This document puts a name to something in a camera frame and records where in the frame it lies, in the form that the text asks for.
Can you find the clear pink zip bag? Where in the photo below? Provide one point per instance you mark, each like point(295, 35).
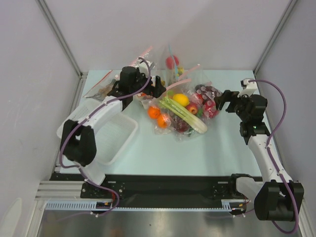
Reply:
point(178, 127)

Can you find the white cable duct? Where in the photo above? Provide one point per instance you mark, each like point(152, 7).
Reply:
point(217, 205)

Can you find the fake celery stalk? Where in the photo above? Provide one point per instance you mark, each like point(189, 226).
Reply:
point(193, 121)

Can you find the blue zip bag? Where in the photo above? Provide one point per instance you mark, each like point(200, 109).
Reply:
point(173, 68)

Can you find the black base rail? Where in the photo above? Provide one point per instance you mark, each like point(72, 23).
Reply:
point(156, 188)

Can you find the pink dotted zip bag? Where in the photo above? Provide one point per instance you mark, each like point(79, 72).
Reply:
point(204, 95)

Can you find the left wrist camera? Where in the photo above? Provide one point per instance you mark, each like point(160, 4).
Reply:
point(143, 66)

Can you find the fake red apple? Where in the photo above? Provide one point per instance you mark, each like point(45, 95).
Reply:
point(192, 108)

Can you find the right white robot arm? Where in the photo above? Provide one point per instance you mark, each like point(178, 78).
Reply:
point(279, 198)

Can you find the large clear red-zip bag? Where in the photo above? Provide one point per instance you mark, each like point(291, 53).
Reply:
point(148, 54)

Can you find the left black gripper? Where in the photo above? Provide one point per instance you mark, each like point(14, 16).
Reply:
point(156, 91)

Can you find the fake yellow lemon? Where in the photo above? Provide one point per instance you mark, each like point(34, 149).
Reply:
point(182, 99)

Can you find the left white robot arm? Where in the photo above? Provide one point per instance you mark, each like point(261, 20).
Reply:
point(78, 141)

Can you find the fake orange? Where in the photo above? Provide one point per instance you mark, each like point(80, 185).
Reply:
point(163, 121)
point(153, 112)

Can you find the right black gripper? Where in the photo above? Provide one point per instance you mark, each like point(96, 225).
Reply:
point(230, 102)

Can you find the red zip longan bag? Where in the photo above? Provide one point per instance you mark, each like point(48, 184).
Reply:
point(103, 85)

